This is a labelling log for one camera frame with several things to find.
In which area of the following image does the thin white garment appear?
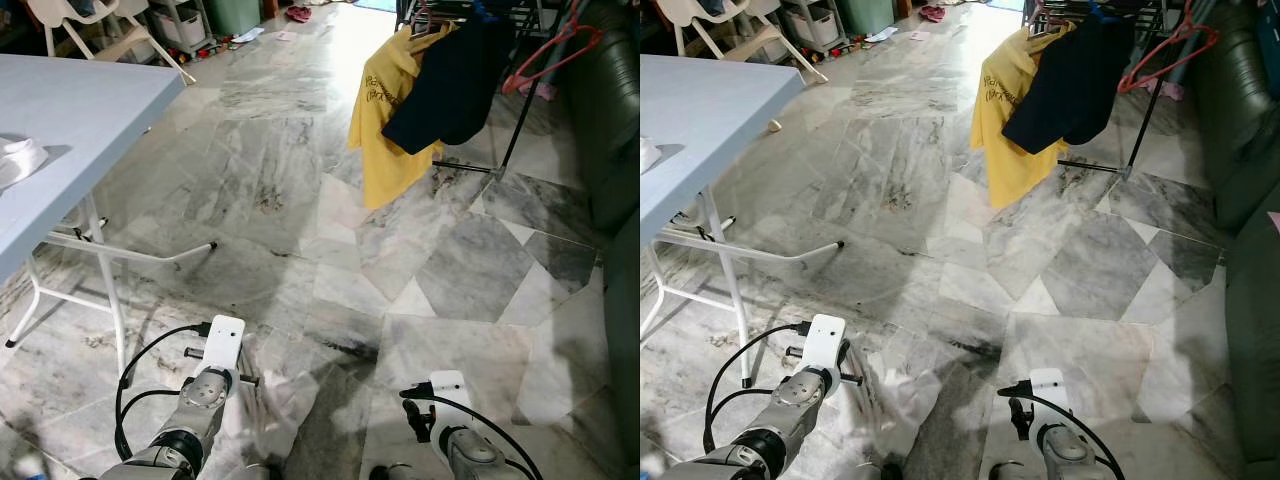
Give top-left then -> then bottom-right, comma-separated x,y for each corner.
845,340 -> 946,471
215,335 -> 321,471

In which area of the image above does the pink plastic clothes hanger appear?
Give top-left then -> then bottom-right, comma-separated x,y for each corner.
410,8 -> 451,39
1117,0 -> 1221,96
1030,8 -> 1071,39
500,0 -> 604,96

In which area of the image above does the yellow shirt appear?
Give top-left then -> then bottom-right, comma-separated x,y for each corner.
348,25 -> 461,209
970,25 -> 1086,209

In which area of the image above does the pale blue folding table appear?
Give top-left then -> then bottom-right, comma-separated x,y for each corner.
640,55 -> 846,389
0,55 -> 218,376

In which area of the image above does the navy garment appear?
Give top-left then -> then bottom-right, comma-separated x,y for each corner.
1003,15 -> 1141,156
382,15 -> 516,156

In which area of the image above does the leather sofa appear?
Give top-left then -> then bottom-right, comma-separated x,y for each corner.
565,0 -> 641,480
1190,0 -> 1280,480

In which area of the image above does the grey trolley with white baskets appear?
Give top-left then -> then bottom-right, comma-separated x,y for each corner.
150,0 -> 211,51
780,0 -> 851,53

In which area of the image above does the green cabinet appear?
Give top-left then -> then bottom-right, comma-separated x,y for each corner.
205,0 -> 263,36
835,0 -> 896,36

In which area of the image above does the beige plastic high chair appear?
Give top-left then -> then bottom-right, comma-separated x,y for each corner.
25,0 -> 196,83
655,0 -> 829,83

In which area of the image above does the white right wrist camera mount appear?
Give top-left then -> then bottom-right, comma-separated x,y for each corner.
1030,368 -> 1069,426
428,371 -> 473,426

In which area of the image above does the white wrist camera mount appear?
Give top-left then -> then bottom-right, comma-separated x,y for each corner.
803,313 -> 846,373
428,371 -> 473,426
1030,368 -> 1069,426
205,315 -> 246,373

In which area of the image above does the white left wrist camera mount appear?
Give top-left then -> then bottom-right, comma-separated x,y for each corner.
803,313 -> 846,373
205,315 -> 246,373

